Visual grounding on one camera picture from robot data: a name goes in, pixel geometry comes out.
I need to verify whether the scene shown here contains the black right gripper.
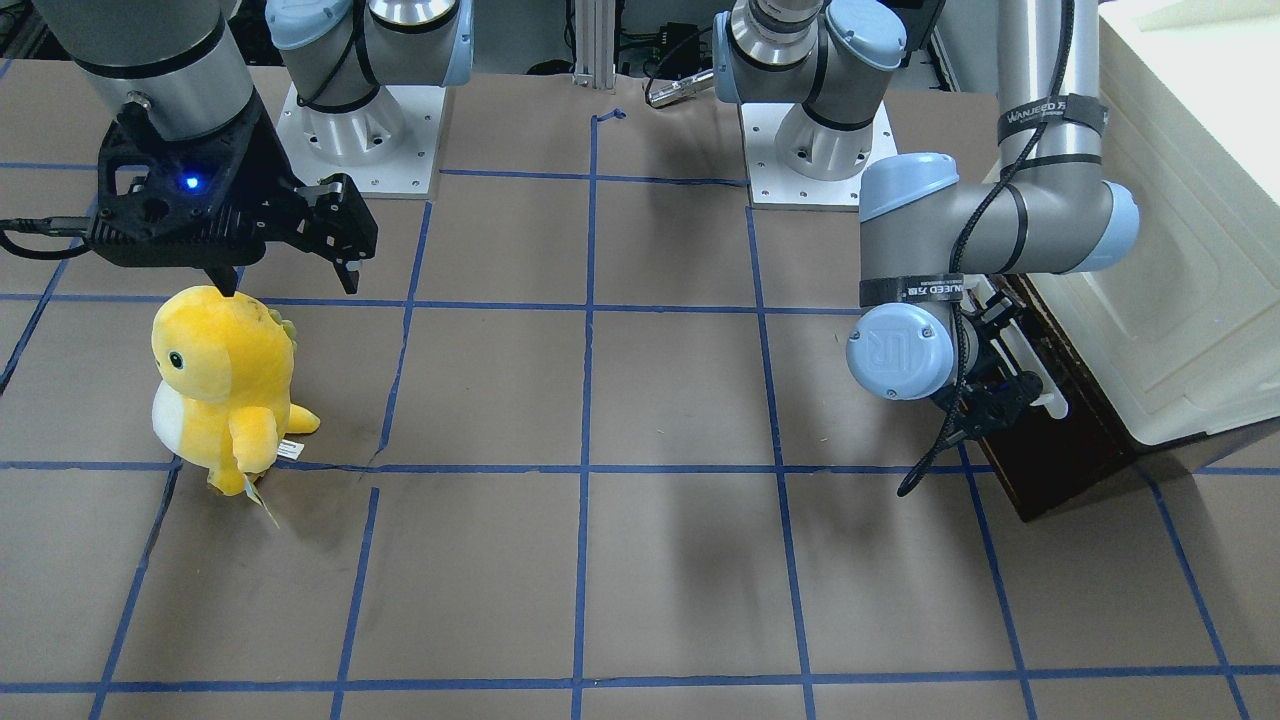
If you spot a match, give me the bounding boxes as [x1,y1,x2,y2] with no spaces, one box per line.
[84,92,379,297]

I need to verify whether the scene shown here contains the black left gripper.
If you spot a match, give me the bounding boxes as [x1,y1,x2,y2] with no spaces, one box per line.
[931,292,1033,446]

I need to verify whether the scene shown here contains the white plastic drawer handle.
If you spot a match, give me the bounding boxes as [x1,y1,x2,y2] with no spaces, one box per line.
[992,325,1069,420]

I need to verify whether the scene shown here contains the dark brown wooden drawer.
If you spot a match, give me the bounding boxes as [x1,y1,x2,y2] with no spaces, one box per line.
[977,275,1146,521]

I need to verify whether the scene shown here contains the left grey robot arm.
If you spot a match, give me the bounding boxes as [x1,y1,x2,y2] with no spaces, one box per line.
[710,1,1140,406]

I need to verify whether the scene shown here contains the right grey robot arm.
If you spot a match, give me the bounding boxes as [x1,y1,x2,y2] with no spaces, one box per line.
[3,1,474,296]

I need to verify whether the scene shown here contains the yellow plush dinosaur toy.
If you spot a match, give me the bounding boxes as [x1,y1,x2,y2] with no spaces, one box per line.
[151,284,321,497]

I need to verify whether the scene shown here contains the cream plastic storage box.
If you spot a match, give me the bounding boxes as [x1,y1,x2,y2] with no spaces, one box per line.
[1030,1,1279,445]

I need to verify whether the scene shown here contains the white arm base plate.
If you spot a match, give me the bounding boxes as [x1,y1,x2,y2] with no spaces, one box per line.
[276,85,449,199]
[739,102,897,213]

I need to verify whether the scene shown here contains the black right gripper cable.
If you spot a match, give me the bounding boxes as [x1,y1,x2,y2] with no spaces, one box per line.
[0,215,96,261]

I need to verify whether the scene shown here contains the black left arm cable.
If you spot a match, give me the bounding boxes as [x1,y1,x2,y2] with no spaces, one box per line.
[896,0,1082,498]

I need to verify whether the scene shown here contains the aluminium frame post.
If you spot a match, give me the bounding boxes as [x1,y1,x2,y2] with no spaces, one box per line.
[572,0,618,94]

